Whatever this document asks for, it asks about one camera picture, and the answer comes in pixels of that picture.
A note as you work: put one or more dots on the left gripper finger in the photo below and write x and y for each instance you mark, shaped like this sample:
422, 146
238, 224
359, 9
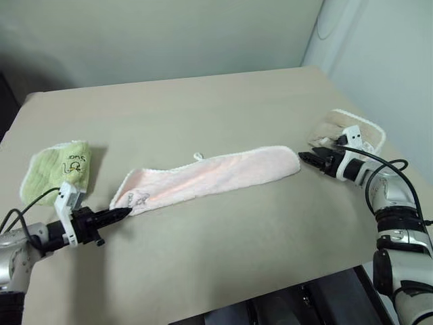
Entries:
113, 219
115, 212

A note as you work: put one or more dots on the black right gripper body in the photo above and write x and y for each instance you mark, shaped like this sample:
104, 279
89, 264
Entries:
333, 162

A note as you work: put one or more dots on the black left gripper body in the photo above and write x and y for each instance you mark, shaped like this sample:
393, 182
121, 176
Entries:
86, 223

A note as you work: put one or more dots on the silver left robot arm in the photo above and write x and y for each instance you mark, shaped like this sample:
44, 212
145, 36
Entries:
11, 252

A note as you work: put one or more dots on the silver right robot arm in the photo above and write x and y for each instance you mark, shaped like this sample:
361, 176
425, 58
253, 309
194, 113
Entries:
392, 196

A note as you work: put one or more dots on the beige towel white trim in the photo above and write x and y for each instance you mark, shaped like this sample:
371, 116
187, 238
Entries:
338, 122

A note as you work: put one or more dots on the green towel with embroidery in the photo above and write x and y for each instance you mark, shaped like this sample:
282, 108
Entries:
44, 169

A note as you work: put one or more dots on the pink towel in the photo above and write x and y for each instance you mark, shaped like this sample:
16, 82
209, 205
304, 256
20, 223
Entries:
220, 172

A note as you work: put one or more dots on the dark rounded shapes below table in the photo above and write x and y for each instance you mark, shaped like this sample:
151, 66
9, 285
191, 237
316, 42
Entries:
304, 301

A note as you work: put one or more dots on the black furniture piece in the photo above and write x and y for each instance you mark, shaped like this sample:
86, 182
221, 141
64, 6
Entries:
6, 101

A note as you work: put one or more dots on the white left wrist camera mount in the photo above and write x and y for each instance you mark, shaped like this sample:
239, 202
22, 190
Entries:
66, 200

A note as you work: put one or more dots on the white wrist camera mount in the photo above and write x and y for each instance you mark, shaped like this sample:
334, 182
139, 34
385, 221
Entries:
354, 134
66, 200

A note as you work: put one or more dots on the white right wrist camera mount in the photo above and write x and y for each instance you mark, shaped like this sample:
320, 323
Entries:
354, 134

